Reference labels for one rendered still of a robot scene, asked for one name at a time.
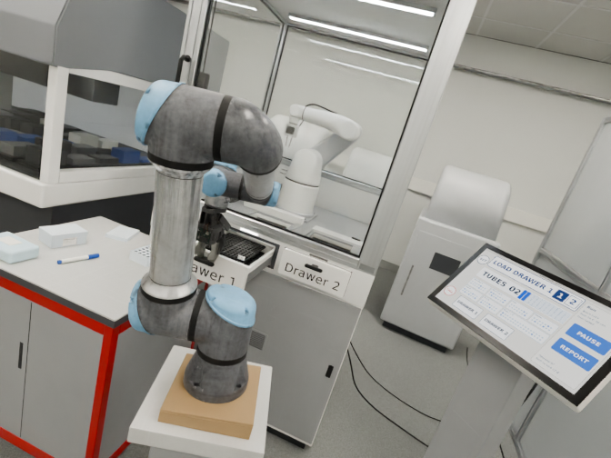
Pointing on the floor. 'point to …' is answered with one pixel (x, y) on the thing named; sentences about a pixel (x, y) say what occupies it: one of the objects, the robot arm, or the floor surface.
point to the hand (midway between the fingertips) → (206, 260)
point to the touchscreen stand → (480, 408)
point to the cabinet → (298, 351)
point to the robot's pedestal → (185, 446)
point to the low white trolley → (75, 347)
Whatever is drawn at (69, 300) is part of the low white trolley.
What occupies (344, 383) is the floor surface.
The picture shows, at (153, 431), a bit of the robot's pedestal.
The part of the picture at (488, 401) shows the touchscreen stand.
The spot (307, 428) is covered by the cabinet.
